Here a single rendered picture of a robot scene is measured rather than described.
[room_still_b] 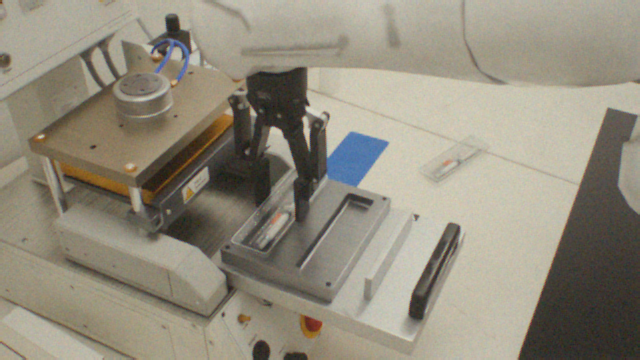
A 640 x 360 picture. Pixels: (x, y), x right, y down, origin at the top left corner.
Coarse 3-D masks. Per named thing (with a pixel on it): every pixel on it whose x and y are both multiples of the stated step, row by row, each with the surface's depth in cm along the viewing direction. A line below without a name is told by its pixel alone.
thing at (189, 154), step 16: (208, 128) 99; (224, 128) 99; (192, 144) 96; (208, 144) 96; (176, 160) 93; (192, 160) 93; (64, 176) 95; (80, 176) 93; (96, 176) 91; (160, 176) 90; (176, 176) 91; (112, 192) 92; (128, 192) 90; (144, 192) 88
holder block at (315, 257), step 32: (320, 192) 97; (352, 192) 97; (320, 224) 92; (352, 224) 94; (224, 256) 88; (256, 256) 87; (288, 256) 87; (320, 256) 89; (352, 256) 87; (320, 288) 83
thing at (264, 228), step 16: (288, 176) 98; (288, 192) 95; (272, 208) 92; (288, 208) 92; (256, 224) 90; (272, 224) 90; (288, 224) 90; (240, 240) 87; (256, 240) 87; (272, 240) 87
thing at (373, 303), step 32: (384, 224) 95; (416, 224) 95; (384, 256) 85; (416, 256) 90; (256, 288) 87; (288, 288) 86; (352, 288) 86; (384, 288) 86; (320, 320) 85; (352, 320) 82; (384, 320) 82; (416, 320) 82
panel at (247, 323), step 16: (240, 304) 92; (256, 304) 94; (272, 304) 97; (224, 320) 89; (240, 320) 91; (256, 320) 94; (272, 320) 97; (288, 320) 100; (240, 336) 91; (256, 336) 94; (272, 336) 97; (288, 336) 100; (304, 336) 103; (320, 336) 106; (240, 352) 91; (272, 352) 96; (304, 352) 103
